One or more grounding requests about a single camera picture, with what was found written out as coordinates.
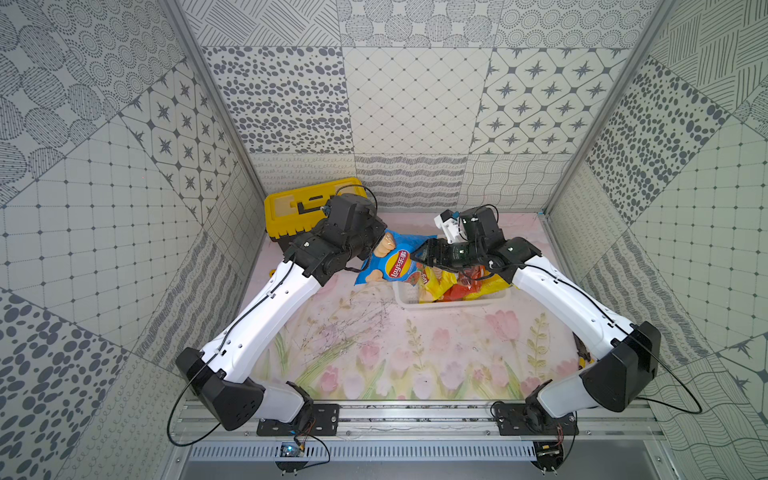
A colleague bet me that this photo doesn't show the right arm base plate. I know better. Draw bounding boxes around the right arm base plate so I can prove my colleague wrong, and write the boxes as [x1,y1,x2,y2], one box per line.
[490,381,579,437]

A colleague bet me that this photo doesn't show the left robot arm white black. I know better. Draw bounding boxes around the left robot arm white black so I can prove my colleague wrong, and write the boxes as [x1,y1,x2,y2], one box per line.
[176,193,386,432]

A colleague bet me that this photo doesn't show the white plastic basket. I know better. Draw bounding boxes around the white plastic basket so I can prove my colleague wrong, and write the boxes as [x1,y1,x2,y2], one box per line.
[393,282,512,310]

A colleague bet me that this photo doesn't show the yellow chips bag orange print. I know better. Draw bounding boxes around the yellow chips bag orange print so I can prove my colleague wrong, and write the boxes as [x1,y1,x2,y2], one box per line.
[442,274,510,302]

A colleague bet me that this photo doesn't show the yellow black toolbox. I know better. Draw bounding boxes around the yellow black toolbox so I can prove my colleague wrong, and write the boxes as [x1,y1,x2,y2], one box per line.
[265,177,367,241]

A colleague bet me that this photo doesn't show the white slotted cable duct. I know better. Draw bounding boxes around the white slotted cable duct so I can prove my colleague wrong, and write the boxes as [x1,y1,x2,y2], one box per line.
[188,439,536,462]

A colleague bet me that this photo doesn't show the yellow handled pliers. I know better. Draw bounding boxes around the yellow handled pliers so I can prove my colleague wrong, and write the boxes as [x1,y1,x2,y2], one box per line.
[573,334,595,370]

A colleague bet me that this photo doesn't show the yellow Lays chips bag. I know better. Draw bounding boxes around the yellow Lays chips bag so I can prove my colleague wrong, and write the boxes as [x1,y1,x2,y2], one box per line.
[418,266,457,304]

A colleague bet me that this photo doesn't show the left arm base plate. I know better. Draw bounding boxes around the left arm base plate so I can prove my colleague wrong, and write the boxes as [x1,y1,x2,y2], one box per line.
[256,384,341,437]

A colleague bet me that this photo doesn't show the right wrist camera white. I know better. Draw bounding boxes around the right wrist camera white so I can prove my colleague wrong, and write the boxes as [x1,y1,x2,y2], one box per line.
[434,209,465,244]

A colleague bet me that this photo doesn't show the red chips bag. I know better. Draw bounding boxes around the red chips bag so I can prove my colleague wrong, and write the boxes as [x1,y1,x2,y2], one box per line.
[442,266,507,302]

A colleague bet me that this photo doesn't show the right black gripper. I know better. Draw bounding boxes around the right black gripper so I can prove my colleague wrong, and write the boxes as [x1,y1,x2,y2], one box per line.
[410,237,485,273]

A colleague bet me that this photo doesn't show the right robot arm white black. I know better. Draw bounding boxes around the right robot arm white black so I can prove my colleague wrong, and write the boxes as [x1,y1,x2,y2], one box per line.
[411,205,666,431]

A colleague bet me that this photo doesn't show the blue chips bag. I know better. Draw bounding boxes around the blue chips bag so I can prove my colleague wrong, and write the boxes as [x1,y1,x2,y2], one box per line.
[355,230,435,285]

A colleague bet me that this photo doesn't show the aluminium rail frame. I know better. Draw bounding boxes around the aluminium rail frame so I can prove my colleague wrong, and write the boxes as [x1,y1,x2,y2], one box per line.
[170,400,663,441]

